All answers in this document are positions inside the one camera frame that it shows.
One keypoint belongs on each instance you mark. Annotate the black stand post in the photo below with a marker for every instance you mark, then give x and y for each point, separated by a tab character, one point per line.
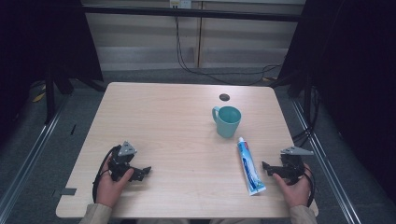
49	99

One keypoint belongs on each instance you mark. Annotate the metal floor rail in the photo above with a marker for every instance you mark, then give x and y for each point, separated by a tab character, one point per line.
327	174
28	158

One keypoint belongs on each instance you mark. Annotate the small black floor strip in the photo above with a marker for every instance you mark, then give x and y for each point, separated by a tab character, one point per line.
73	129

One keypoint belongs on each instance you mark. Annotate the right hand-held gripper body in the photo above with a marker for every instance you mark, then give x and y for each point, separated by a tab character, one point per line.
294	168

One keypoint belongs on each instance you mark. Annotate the black horizontal bar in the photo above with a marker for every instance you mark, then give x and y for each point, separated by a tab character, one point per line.
186	13

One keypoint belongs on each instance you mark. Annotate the person's right hand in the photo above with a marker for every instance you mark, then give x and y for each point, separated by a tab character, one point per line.
297	193

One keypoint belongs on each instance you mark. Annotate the dark curtain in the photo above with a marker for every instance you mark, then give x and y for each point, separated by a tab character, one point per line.
351	77
37	46

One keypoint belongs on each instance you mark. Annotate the white wall socket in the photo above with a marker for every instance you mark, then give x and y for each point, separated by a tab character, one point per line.
180	3

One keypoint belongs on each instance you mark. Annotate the yellow floor object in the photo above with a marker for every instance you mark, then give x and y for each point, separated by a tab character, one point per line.
39	97

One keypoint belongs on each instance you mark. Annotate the grey tape piece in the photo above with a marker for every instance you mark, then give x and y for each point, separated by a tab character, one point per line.
68	191

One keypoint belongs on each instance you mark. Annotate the dark round table grommet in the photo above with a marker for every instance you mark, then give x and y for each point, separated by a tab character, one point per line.
224	97

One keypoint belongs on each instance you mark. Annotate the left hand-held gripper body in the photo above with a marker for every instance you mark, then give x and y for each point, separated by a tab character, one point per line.
120	163

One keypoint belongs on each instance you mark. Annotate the teal mug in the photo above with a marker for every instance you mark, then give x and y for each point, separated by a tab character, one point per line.
228	123

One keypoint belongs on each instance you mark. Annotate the person's left hand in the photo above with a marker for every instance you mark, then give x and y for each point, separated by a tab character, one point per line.
107	189

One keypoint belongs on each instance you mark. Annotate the blue and white toothpaste tube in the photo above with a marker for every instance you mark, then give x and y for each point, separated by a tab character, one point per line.
250	168

